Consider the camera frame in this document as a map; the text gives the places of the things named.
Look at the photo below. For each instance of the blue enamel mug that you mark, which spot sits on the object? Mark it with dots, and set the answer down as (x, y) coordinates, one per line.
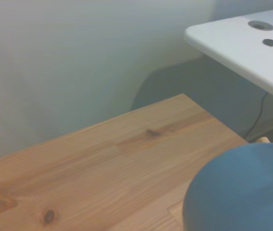
(235, 192)

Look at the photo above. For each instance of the white panel with holes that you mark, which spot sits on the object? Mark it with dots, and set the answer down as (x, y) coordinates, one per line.
(242, 55)

